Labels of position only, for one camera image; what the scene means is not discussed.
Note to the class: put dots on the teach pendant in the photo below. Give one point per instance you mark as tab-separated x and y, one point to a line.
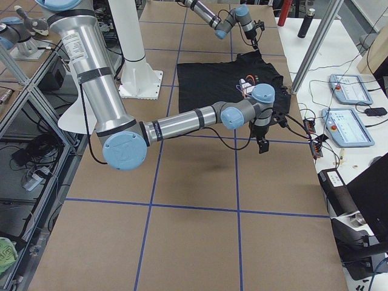
345	128
349	89

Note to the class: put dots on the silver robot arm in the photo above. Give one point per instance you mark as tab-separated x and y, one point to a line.
222	27
247	91

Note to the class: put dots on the far teach pendant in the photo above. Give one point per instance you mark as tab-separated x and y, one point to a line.
349	89

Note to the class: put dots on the black water bottle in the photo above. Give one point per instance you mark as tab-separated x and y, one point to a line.
306	23

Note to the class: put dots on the black office chair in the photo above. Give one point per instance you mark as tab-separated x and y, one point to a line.
359	217

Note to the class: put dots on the green cloth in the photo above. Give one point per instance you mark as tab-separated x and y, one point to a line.
8	254

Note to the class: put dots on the black handheld device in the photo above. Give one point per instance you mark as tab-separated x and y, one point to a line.
376	111

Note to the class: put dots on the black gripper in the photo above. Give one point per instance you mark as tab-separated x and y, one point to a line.
252	39
259	131

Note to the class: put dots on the near teach pendant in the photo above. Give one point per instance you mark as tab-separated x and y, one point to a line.
345	128

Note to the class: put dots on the aluminium frame post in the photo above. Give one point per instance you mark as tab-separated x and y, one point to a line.
315	44

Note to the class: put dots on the black printed t-shirt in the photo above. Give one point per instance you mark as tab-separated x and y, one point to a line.
203	84

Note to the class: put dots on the white plastic chair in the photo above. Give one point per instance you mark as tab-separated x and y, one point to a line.
73	120

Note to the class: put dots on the red water bottle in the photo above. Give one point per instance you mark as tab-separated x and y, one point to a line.
284	12

